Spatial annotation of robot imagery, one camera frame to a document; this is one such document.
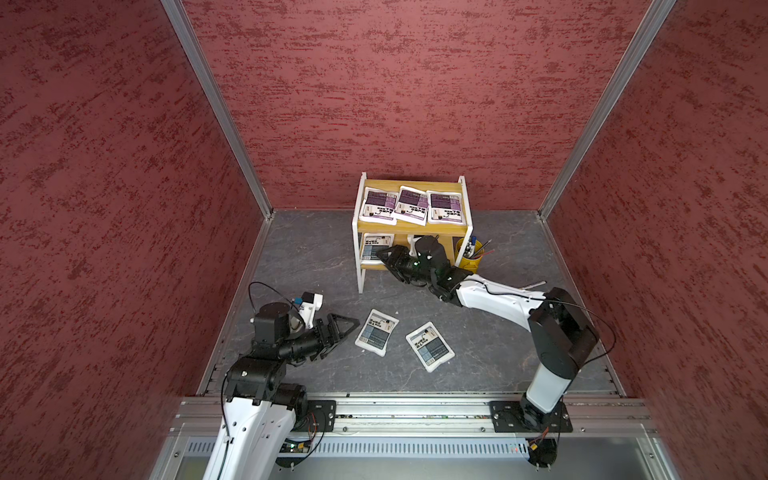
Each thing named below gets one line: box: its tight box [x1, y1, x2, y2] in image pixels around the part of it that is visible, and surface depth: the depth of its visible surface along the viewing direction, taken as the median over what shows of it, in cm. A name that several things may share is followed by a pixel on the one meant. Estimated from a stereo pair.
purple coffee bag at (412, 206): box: [393, 185, 430, 227], surface depth 76 cm
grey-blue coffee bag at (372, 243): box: [360, 233, 395, 265], surface depth 90 cm
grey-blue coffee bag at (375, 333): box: [354, 308, 399, 357], surface depth 89 cm
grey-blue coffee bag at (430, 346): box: [406, 321, 456, 373], surface depth 87 cm
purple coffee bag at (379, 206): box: [359, 187, 399, 226], surface depth 76 cm
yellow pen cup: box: [456, 238, 485, 273], surface depth 97 cm
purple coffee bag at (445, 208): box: [426, 190, 465, 226], surface depth 76 cm
